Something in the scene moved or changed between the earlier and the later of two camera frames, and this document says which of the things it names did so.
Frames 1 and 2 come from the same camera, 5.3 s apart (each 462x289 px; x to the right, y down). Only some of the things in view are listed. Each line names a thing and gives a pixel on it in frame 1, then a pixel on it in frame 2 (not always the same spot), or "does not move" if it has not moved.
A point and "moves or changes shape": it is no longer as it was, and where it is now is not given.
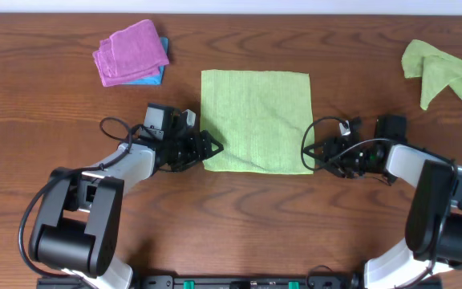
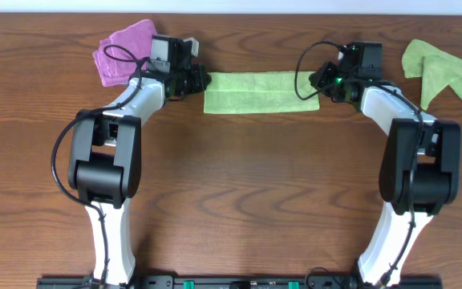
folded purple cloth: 134,54 does not move
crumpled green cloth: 439,71 does not move
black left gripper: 200,147 to 196,80
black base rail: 168,282 does not move
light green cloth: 259,118 moves or changes shape
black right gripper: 328,152 to 325,77
